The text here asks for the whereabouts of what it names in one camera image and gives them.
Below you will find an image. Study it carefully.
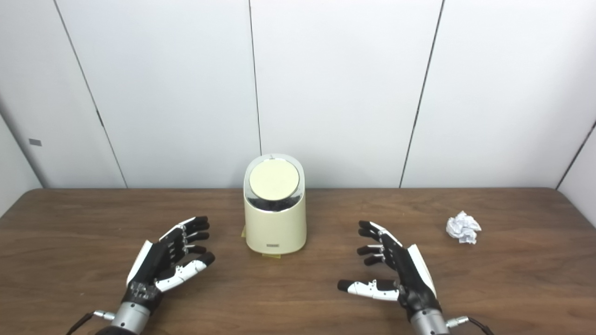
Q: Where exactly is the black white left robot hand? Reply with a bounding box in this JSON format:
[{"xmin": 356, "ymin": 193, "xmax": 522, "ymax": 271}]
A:
[{"xmin": 122, "ymin": 215, "xmax": 216, "ymax": 312}]

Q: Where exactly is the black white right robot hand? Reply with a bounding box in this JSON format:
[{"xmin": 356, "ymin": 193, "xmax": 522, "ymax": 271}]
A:
[{"xmin": 338, "ymin": 221, "xmax": 442, "ymax": 322}]

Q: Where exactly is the white paper ball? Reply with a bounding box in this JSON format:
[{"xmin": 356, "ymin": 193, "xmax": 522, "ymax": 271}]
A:
[{"xmin": 446, "ymin": 211, "xmax": 482, "ymax": 244}]

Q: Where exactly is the cream-colored bin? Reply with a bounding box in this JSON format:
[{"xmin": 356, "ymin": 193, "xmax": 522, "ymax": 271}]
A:
[{"xmin": 243, "ymin": 154, "xmax": 307, "ymax": 255}]

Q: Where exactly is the round cream bin lid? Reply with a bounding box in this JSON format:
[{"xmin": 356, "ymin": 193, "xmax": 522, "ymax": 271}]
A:
[{"xmin": 249, "ymin": 158, "xmax": 300, "ymax": 201}]

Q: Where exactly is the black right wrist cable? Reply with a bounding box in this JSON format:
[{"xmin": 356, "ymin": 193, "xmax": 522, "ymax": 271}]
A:
[{"xmin": 446, "ymin": 315, "xmax": 495, "ymax": 335}]

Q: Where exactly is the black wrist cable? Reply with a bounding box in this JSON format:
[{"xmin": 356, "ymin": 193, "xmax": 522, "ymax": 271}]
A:
[
  {"xmin": 65, "ymin": 310, "xmax": 115, "ymax": 335},
  {"xmin": 446, "ymin": 315, "xmax": 495, "ymax": 335}
]

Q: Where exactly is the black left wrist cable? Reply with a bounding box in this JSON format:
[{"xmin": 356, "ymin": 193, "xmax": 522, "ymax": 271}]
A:
[{"xmin": 65, "ymin": 310, "xmax": 115, "ymax": 335}]

